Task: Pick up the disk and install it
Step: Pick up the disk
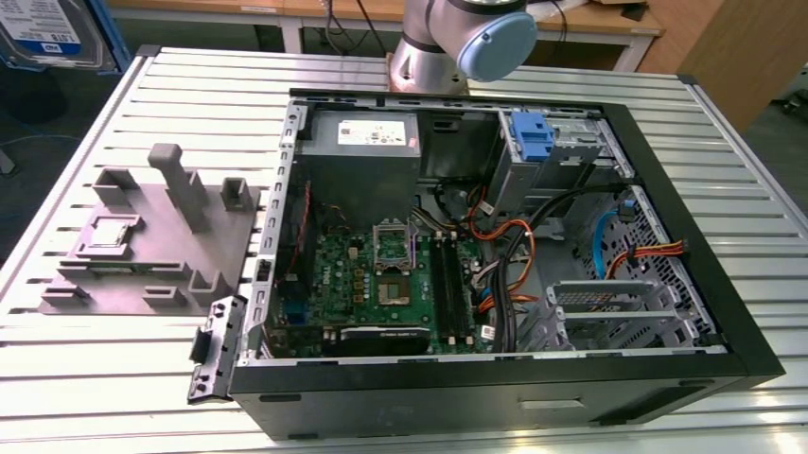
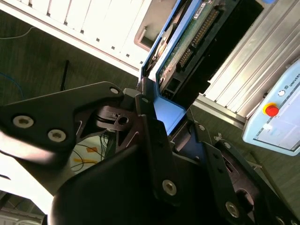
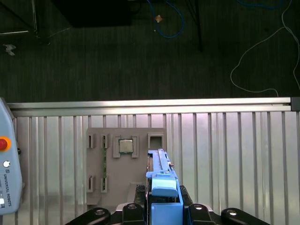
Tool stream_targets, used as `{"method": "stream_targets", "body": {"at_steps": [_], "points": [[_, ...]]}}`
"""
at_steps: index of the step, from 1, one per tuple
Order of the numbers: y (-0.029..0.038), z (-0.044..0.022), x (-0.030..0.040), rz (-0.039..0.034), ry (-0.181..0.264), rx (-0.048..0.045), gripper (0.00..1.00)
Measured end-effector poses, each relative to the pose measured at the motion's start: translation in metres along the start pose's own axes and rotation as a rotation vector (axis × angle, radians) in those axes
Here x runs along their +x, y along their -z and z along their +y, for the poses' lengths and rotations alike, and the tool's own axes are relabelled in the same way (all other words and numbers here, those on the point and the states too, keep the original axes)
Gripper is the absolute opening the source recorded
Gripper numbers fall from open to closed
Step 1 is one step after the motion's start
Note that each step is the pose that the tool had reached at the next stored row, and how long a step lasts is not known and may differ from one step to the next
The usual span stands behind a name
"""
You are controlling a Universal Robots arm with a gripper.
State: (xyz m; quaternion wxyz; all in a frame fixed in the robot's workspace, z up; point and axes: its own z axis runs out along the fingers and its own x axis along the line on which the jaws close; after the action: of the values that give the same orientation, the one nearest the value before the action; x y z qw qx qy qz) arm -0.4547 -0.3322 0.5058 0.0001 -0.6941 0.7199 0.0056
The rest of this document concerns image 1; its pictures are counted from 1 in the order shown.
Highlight orange power wire black plug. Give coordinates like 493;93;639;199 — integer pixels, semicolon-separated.
610;238;691;271

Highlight hard disk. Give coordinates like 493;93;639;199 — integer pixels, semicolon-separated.
0;0;133;76

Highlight grey metal disk bay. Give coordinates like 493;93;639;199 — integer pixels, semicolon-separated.
518;278;715;354

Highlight metal locking lever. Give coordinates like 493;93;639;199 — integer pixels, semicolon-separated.
407;219;421;278

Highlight metal socket cover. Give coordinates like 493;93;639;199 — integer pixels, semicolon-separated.
372;219;419;278

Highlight grey power supply unit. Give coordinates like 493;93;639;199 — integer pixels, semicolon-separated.
294;111;424;223

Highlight CPU socket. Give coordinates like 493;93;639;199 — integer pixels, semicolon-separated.
377;276;427;308

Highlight black RAM slot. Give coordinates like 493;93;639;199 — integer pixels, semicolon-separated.
449;230;479;345
431;230;460;347

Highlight green motherboard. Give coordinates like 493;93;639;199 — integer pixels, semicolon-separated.
270;221;500;360

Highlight grey metal drive cage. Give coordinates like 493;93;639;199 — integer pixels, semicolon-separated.
491;111;635;217

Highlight black graphics card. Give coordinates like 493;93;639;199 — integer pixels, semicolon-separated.
321;323;435;358

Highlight blue plastic drive latch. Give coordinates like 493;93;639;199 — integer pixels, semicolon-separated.
512;112;558;162

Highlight black open PC case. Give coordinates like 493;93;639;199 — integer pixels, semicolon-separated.
226;87;789;441

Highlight grey parts rack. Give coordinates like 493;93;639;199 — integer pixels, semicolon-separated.
38;143;274;317

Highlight grey card retention latch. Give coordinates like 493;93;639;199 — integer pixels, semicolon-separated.
188;293;249;406

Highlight green RAM stick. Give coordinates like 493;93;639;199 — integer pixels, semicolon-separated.
86;263;158;276

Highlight silver CPU chip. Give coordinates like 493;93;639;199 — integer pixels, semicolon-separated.
87;220;140;248

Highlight yellow black wire bundle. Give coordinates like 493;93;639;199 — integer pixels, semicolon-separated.
409;202;473;234

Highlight thin multicolour wires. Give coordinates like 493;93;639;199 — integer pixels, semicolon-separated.
317;201;355;234

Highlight red black fan wire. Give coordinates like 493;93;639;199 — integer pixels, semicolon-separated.
286;181;316;281

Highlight orange wire loop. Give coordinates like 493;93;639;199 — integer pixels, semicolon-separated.
471;183;540;295

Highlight thick black cable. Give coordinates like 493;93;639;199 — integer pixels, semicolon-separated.
496;183;634;354

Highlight blue data wire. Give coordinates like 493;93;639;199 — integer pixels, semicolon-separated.
591;196;638;281

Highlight wooden desk white frame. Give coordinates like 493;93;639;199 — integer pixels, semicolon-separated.
106;0;668;61

